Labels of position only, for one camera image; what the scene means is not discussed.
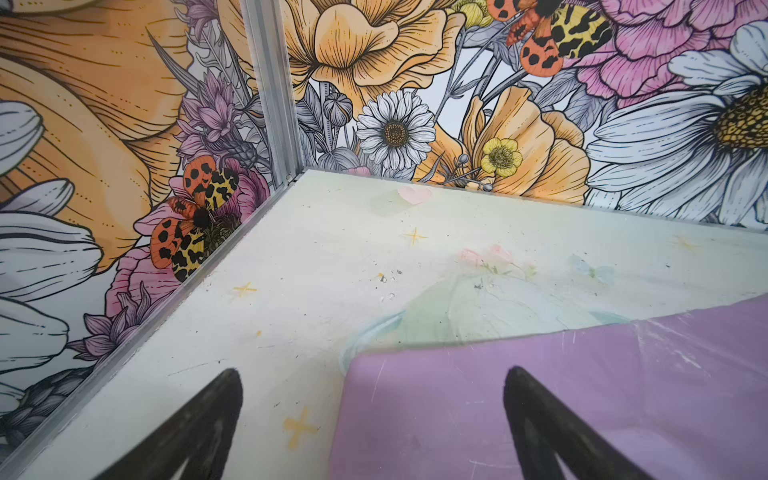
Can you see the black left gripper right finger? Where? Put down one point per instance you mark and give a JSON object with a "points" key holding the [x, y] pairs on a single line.
{"points": [[547, 434]]}

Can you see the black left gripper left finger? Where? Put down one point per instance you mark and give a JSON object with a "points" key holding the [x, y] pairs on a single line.
{"points": [[194, 443]]}

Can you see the purple and pink wrapping paper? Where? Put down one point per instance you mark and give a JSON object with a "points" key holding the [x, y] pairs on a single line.
{"points": [[676, 397]]}

